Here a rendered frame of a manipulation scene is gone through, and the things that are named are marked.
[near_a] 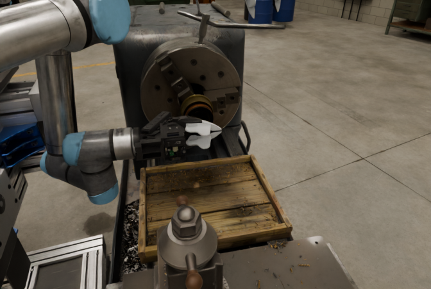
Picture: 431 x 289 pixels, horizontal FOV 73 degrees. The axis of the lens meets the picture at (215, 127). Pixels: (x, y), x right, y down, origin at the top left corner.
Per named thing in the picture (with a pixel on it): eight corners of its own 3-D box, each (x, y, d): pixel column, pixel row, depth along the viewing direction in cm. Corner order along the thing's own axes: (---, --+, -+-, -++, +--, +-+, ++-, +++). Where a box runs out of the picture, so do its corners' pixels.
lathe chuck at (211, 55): (136, 123, 100) (145, 30, 85) (222, 131, 109) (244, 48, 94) (135, 136, 92) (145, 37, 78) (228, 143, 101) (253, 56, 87)
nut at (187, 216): (170, 218, 39) (169, 200, 37) (199, 214, 40) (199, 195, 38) (172, 243, 36) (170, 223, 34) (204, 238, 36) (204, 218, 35)
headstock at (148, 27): (129, 81, 159) (117, 4, 139) (214, 75, 167) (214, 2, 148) (122, 138, 109) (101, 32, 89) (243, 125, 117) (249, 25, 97)
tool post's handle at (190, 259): (182, 262, 36) (181, 252, 35) (198, 259, 37) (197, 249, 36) (186, 297, 33) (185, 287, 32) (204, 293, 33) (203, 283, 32)
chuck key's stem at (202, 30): (193, 52, 87) (201, 12, 82) (197, 51, 89) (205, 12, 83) (199, 54, 86) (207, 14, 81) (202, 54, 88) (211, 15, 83)
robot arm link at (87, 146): (74, 156, 72) (65, 126, 67) (120, 150, 74) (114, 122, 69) (67, 176, 65) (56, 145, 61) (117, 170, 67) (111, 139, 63)
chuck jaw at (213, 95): (200, 85, 91) (236, 81, 93) (201, 99, 94) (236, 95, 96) (206, 99, 82) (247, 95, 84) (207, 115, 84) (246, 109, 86)
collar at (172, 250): (157, 225, 42) (155, 210, 40) (211, 216, 43) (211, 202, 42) (160, 275, 35) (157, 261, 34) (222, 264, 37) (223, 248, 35)
